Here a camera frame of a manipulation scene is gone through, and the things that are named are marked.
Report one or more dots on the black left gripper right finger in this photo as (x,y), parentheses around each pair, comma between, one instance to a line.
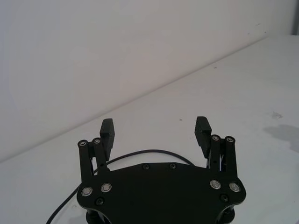
(205,140)

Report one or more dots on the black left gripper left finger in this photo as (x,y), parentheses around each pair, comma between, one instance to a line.
(106,142)

